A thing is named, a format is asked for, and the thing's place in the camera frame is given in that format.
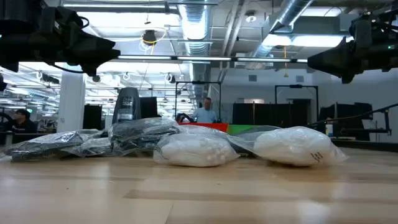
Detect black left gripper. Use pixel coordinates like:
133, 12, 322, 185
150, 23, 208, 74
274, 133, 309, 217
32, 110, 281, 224
30, 29, 121, 77

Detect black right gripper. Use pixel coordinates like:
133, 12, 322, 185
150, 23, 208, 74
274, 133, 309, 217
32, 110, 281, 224
307, 30, 385, 84

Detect grey deodorant stick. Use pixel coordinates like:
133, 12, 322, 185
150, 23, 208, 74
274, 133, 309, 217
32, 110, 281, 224
111, 86, 142, 124

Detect clear bag with metal clippers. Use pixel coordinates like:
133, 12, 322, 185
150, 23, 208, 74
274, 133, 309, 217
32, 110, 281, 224
60, 129, 114, 157

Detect clear bag of black hair ties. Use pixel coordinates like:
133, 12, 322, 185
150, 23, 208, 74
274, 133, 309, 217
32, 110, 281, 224
108, 117, 182, 156

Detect large handwritten bag of cotton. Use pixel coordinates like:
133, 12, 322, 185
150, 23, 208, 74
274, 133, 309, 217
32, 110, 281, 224
228, 126, 348, 167

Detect clear bag of black combs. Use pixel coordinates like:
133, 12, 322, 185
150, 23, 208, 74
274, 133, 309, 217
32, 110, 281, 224
2, 129, 91, 163

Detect clear bag of cotton swabs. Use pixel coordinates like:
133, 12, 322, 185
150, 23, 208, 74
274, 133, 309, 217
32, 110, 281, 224
152, 133, 241, 168

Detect white building pillar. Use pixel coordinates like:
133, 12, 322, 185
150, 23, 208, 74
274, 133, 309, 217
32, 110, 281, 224
57, 70, 86, 133

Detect thin black boom rod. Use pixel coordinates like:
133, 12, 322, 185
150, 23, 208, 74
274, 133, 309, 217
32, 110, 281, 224
306, 103, 398, 128

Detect black tall cabinet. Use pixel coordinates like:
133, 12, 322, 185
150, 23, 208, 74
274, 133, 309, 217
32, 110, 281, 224
83, 104, 103, 131

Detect black computer monitor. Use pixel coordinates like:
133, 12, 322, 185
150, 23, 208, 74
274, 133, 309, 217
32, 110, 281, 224
139, 96, 159, 119

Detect black partition panels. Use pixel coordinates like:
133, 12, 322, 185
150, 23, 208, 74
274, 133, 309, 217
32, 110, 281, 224
232, 99, 312, 128

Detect person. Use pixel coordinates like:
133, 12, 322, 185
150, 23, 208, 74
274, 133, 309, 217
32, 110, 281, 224
190, 96, 218, 124
6, 108, 39, 134

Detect long white light bar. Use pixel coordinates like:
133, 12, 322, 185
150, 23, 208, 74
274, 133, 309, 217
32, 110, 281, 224
117, 55, 308, 64

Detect green plastic basket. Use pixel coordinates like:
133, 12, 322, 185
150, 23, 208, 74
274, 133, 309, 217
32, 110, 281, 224
226, 124, 280, 136

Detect red plastic basket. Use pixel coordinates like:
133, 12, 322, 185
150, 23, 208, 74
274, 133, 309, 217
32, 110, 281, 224
178, 122, 229, 133

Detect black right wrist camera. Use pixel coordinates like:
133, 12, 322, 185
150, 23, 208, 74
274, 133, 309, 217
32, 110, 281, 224
349, 18, 374, 42

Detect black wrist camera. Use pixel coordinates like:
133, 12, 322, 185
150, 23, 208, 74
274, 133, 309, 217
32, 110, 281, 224
42, 6, 86, 31
349, 18, 374, 42

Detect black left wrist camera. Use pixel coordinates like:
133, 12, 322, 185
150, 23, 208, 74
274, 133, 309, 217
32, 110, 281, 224
42, 6, 86, 31

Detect yellow hanging cord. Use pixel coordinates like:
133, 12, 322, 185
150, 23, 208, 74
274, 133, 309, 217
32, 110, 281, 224
283, 45, 289, 78

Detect black ceiling camera yellow cable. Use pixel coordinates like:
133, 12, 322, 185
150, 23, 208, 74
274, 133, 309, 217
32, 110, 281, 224
142, 29, 158, 46

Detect black table edge rail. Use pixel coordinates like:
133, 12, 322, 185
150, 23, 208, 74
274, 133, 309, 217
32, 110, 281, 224
0, 132, 398, 152

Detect silver diagonal ventilation duct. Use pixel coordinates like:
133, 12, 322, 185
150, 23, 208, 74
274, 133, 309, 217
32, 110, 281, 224
247, 0, 315, 70

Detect silver vertical ventilation duct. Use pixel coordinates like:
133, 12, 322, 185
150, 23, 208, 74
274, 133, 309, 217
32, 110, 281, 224
178, 0, 214, 100

